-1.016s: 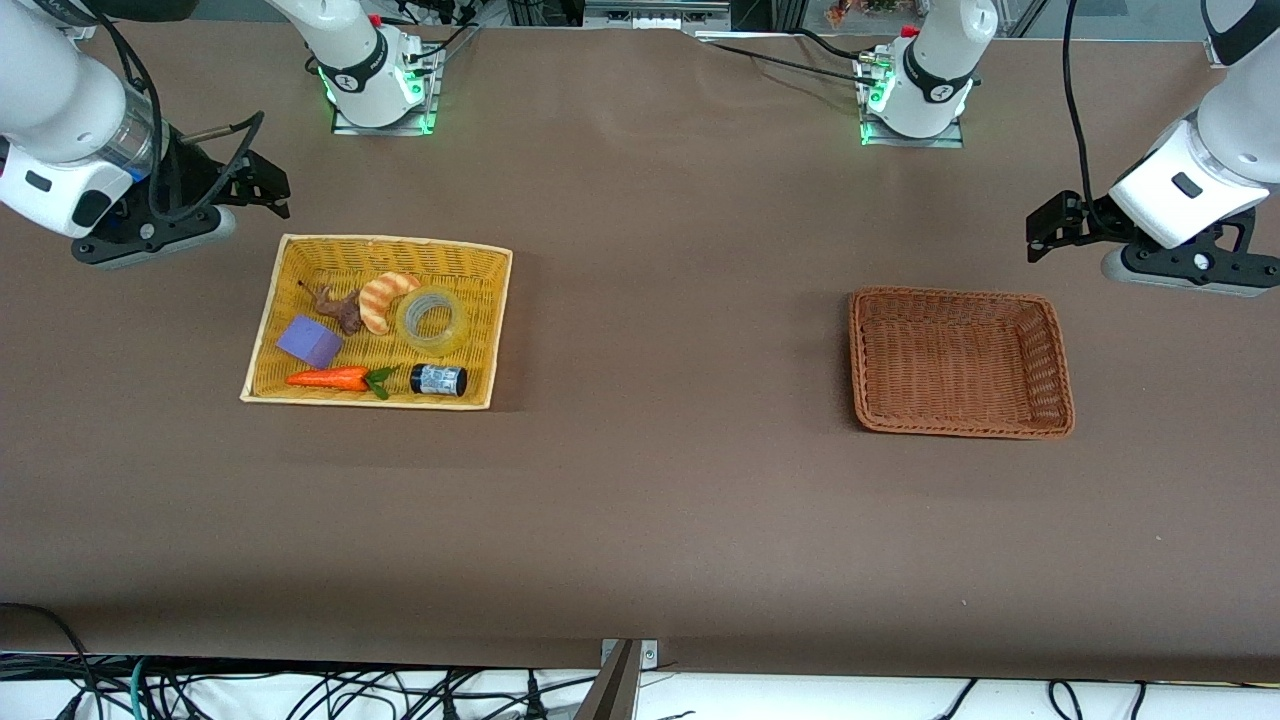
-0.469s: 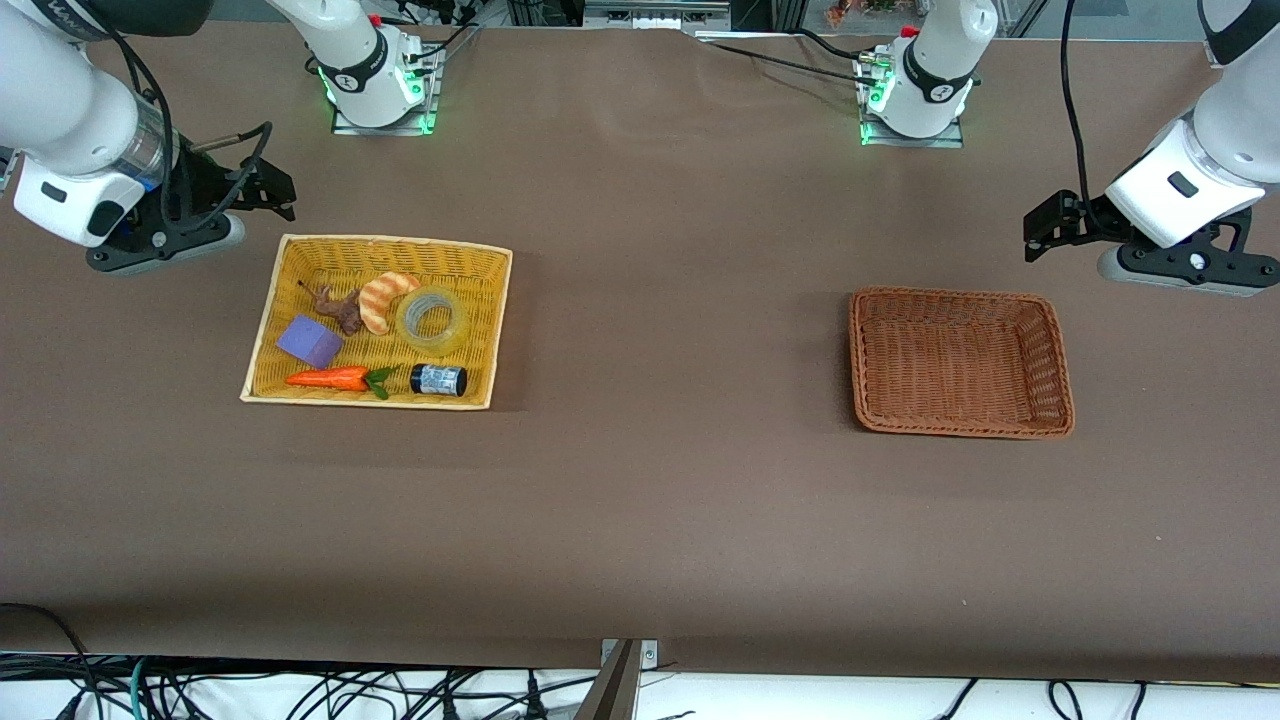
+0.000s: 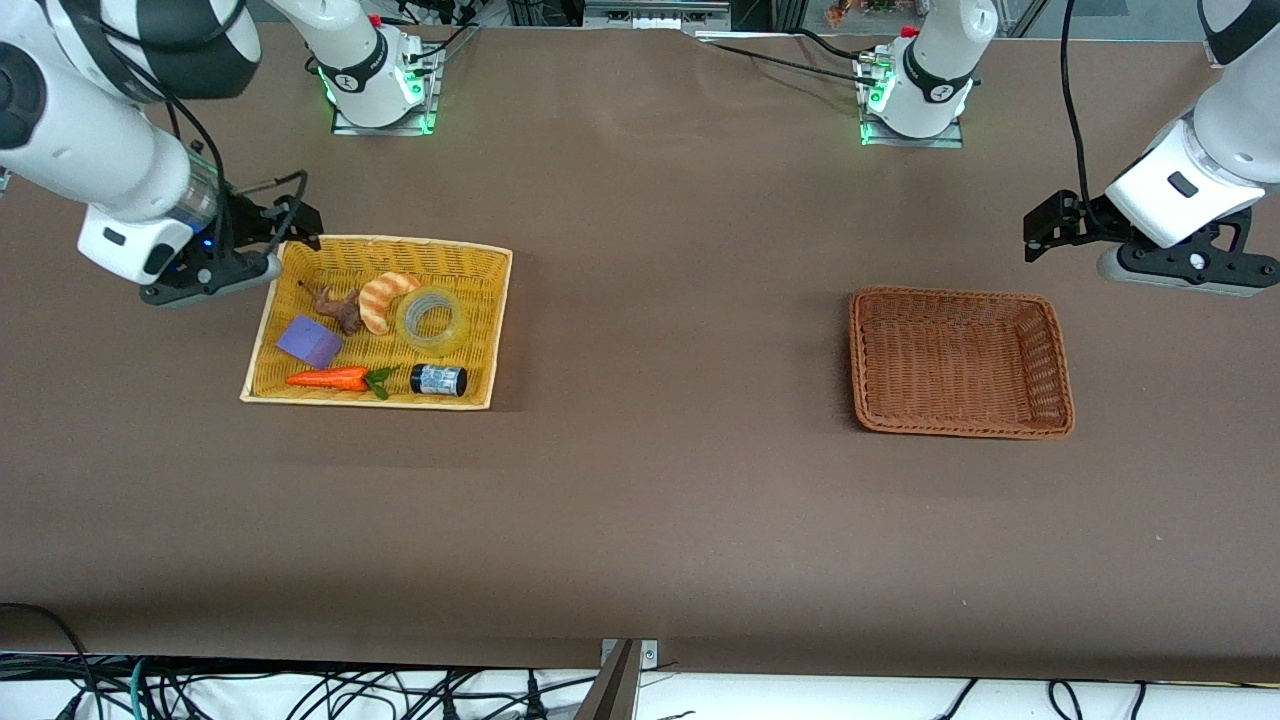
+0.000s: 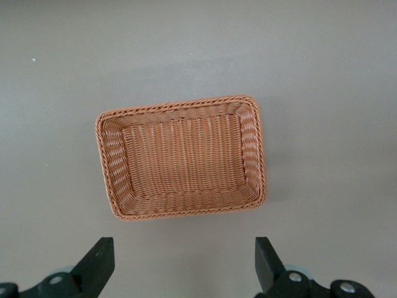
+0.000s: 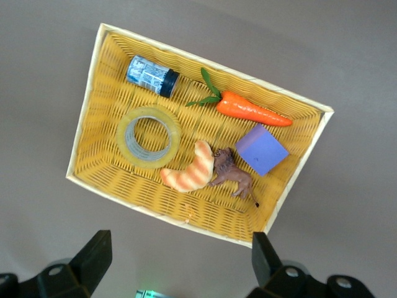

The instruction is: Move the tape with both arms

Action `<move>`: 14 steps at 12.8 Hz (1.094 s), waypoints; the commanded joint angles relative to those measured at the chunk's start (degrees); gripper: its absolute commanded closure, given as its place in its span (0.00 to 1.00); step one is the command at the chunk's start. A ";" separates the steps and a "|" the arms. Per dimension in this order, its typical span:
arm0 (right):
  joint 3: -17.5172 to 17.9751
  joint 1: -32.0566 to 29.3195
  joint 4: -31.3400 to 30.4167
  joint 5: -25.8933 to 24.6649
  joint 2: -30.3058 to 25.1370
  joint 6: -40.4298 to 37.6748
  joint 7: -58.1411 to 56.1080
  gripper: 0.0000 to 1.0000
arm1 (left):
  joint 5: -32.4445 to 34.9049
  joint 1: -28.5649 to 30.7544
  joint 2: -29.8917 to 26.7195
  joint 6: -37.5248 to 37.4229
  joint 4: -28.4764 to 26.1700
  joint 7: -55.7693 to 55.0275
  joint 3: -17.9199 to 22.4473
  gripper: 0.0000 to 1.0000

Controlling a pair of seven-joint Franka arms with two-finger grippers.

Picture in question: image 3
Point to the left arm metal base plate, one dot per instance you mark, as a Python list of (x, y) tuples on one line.
[(950, 141)]

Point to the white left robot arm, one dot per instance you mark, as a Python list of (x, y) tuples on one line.
[(1225, 130)]

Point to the yellow woven basket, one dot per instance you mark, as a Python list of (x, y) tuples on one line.
[(470, 330)]

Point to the clear yellow tape roll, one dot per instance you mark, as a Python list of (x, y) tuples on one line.
[(432, 345)]

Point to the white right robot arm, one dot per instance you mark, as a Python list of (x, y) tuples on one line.
[(100, 150)]

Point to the small black jar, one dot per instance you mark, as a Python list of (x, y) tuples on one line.
[(440, 380)]

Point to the purple foam block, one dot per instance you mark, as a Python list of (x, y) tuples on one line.
[(308, 340)]

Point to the brown woven basket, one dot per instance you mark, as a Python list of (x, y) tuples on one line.
[(950, 360)]

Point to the orange toy carrot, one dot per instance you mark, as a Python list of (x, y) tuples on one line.
[(330, 379)]

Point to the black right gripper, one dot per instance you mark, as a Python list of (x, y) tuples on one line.
[(243, 217)]

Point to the metal camera mount strut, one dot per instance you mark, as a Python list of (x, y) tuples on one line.
[(615, 690)]

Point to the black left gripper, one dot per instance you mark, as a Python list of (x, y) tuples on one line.
[(1084, 222)]

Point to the orange striped croissant toy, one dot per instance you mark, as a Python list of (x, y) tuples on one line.
[(378, 302)]

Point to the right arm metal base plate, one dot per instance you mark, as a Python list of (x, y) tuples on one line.
[(345, 126)]

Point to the brown animal toy figure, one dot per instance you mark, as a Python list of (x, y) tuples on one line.
[(347, 315)]

